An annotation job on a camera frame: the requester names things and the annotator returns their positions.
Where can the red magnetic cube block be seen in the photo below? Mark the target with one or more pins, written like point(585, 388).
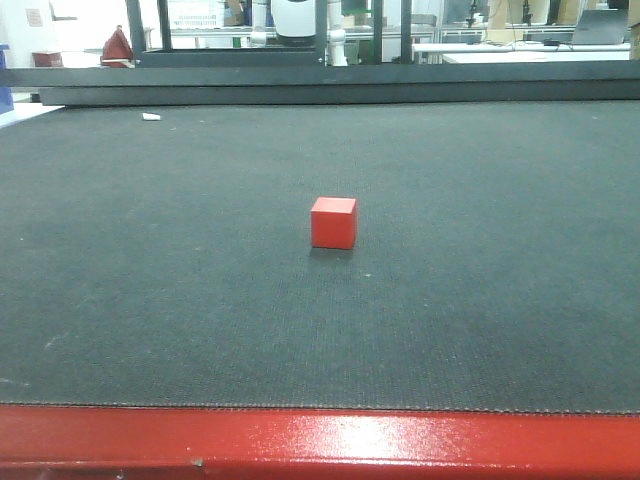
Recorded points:
point(334, 222)

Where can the dark grey table mat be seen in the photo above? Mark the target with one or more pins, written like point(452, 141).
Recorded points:
point(169, 263)

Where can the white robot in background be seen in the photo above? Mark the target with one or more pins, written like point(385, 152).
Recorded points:
point(294, 24)

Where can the red bag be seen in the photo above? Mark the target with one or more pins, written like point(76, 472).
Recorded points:
point(117, 52)

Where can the blue storage bin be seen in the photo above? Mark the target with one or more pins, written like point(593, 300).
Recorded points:
point(6, 98)

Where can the black metal frame rack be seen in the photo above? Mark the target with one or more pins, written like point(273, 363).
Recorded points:
point(291, 77)

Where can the red metal table frame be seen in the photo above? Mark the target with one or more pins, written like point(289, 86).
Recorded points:
point(48, 442)

